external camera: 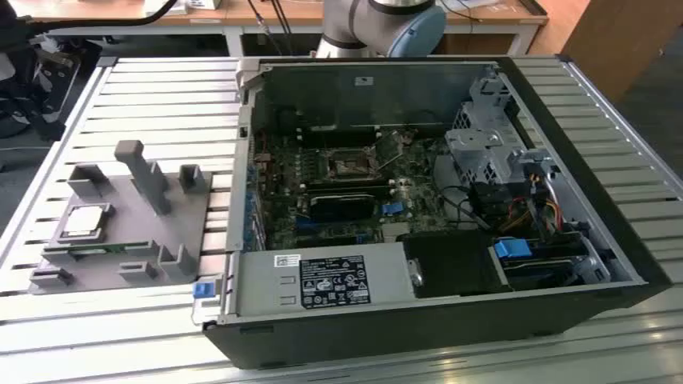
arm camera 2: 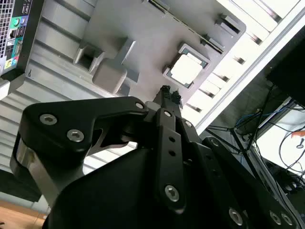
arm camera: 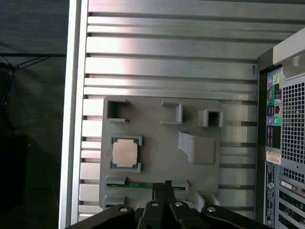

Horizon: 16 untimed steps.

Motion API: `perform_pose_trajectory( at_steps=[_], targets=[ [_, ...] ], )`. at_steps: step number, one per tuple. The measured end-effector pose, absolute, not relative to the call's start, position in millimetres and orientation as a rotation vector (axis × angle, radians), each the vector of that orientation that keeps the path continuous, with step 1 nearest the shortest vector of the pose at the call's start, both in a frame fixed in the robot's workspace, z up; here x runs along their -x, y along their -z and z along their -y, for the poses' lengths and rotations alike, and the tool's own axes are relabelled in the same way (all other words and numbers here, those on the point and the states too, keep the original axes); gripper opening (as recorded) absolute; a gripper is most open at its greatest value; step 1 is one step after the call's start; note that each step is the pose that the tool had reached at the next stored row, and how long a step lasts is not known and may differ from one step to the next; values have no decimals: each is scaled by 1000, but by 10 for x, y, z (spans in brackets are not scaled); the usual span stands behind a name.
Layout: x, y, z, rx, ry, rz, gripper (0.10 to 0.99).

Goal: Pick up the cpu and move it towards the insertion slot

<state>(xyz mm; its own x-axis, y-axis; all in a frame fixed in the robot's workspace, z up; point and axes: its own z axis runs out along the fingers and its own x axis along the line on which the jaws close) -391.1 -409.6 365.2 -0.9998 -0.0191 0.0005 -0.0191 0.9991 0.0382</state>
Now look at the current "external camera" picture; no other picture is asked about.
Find silver CPU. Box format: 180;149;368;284
59;206;112;238

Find CPU socket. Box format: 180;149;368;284
322;146;382;180

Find grey parts rack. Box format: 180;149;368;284
29;139;216;296

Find green RAM stick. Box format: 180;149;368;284
43;240;149;256

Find wooden desk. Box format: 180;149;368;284
19;0;550;58

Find black RAM slots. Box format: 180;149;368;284
304;180;389;194

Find silver power supply unit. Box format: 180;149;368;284
232;243;418;318

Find black power supply label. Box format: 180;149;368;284
297;255;372;310

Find small silver heatsink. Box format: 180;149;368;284
381;222;410;242

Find green motherboard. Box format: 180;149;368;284
248;127;473;251

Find silver metal drive cage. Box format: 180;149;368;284
444;74;562;194

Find black plastic shroud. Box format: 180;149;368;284
400;230;514;300

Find black open PC case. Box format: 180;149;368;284
189;54;674;371

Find hard disk in blue carrier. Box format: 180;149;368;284
490;236;585;290

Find brown wooden cabinet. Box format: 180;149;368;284
557;0;683;106

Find thick black cable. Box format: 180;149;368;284
23;0;181;26

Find thin black cable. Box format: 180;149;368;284
244;0;280;58
273;0;294;43

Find metal socket cover frame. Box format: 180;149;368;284
370;130;413;169

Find black wire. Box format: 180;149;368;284
432;184;484;230

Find coloured wire bundle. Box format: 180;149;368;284
498;167;568;238

